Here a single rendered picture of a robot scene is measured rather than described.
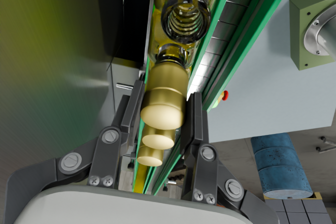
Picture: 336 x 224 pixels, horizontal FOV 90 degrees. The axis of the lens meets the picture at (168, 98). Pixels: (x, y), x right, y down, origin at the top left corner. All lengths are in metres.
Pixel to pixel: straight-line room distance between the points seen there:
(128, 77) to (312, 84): 0.88
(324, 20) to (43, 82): 0.73
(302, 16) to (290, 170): 2.20
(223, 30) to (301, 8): 0.34
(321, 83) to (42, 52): 1.08
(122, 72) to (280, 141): 2.57
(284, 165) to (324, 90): 1.69
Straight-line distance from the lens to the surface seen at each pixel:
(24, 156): 0.22
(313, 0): 0.73
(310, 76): 1.03
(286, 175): 2.66
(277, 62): 0.91
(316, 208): 6.17
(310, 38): 0.76
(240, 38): 0.38
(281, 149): 2.79
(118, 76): 0.52
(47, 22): 0.20
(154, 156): 0.22
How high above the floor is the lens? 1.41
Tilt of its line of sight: 41 degrees down
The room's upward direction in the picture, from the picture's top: 172 degrees counter-clockwise
